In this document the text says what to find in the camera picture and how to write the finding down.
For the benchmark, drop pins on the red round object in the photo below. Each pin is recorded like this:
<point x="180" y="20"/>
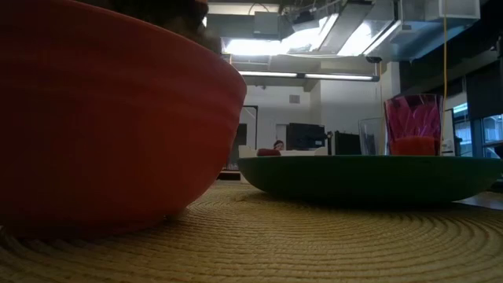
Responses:
<point x="268" y="152"/>

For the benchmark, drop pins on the person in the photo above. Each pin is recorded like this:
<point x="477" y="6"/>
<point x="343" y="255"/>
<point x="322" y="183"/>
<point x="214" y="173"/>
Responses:
<point x="278" y="145"/>

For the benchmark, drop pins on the white desk partition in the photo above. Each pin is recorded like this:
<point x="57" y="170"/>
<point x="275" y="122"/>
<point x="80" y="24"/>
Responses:
<point x="298" y="152"/>

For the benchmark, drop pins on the black computer monitor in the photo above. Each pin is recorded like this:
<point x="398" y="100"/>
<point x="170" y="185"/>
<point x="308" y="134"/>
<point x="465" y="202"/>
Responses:
<point x="305" y="136"/>
<point x="347" y="143"/>

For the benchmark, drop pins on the long ceiling strip light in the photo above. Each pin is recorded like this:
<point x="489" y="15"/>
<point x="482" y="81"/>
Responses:
<point x="306" y="75"/>

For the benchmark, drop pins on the bright ceiling light panel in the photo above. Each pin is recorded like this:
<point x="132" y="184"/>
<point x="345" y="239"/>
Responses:
<point x="275" y="45"/>

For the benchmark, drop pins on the round woven placemat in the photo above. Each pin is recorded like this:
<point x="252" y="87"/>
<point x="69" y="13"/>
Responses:
<point x="275" y="247"/>

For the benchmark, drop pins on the clear drinking glass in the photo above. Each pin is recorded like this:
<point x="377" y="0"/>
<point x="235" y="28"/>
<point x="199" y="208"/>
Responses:
<point x="371" y="137"/>

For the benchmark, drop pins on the green plate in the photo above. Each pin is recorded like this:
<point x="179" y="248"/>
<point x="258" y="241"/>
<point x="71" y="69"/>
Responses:
<point x="369" y="177"/>

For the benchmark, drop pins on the red bowl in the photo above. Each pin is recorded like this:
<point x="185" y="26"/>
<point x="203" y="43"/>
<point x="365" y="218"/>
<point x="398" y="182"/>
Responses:
<point x="110" y="126"/>

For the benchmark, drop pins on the pink faceted tumbler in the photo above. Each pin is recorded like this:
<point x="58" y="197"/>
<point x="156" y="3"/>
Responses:
<point x="412" y="122"/>

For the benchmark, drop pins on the silver ventilation duct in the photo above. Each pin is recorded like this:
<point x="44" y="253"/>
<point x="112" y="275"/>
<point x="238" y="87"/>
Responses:
<point x="424" y="27"/>

